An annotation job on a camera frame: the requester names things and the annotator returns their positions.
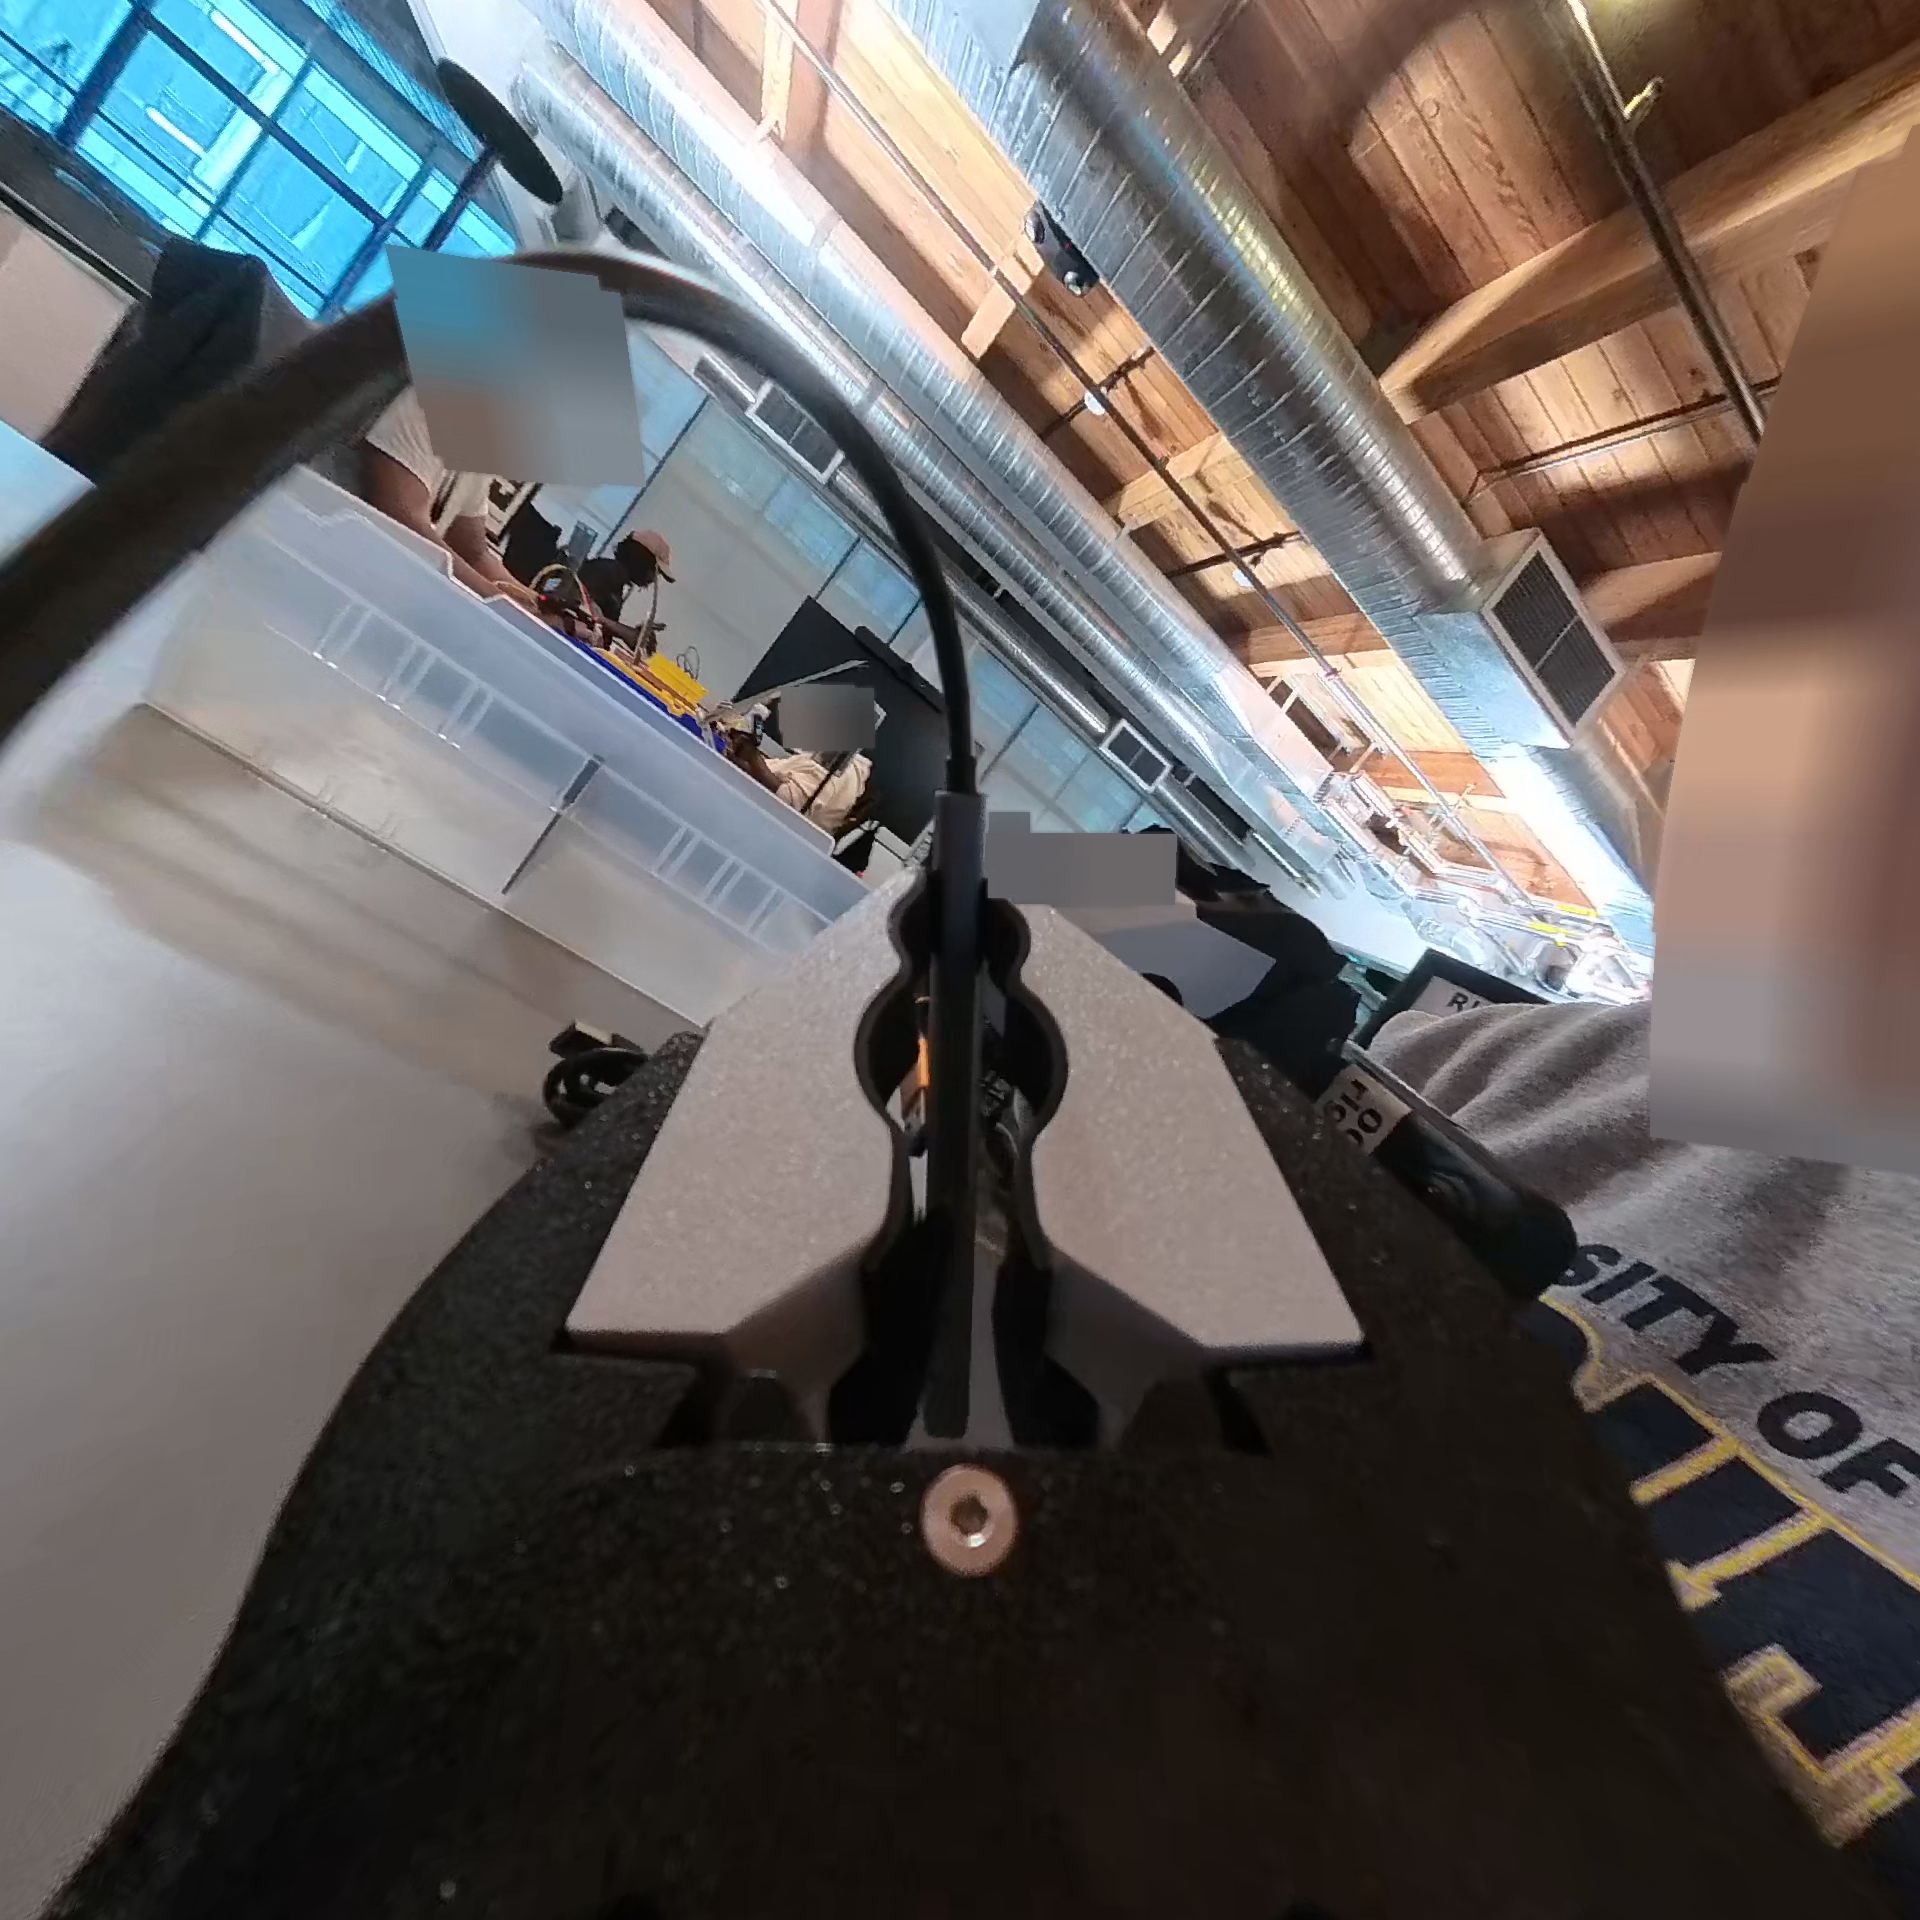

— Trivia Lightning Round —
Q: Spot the dark jacket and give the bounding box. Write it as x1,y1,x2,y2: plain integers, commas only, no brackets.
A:
46,241,324,483

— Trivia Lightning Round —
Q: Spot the clear plastic bin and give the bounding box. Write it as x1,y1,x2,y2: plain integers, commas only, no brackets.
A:
82,458,876,962

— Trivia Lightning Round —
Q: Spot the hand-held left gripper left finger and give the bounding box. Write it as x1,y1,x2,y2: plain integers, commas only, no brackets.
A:
564,871,924,1442

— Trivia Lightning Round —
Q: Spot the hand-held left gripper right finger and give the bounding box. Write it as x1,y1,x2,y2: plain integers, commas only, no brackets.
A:
982,871,1370,1444

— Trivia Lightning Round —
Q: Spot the black display panel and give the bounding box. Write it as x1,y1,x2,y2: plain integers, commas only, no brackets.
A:
737,597,963,841

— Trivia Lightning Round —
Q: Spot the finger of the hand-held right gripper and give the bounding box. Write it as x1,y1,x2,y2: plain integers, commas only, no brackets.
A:
1118,902,1273,1021

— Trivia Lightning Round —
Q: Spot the blue plastic bin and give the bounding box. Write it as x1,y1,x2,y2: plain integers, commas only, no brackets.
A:
575,637,722,746

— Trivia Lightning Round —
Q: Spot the black cable with orange plug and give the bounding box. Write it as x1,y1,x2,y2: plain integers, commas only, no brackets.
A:
540,1018,649,1130

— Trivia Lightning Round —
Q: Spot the grey printed sweatshirt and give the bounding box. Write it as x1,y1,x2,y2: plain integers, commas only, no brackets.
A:
1371,996,1920,1854

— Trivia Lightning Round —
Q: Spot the narrow silver air duct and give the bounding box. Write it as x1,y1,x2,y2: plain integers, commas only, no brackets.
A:
517,0,1249,841

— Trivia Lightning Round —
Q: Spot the large silver air duct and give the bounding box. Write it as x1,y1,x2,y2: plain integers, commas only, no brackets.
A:
1035,0,1652,902

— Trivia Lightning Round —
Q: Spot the black ceiling camera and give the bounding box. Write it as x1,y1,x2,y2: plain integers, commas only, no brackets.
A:
1023,202,1105,295

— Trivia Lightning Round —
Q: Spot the black hub cable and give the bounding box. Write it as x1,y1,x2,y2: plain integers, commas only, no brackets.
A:
0,255,986,797

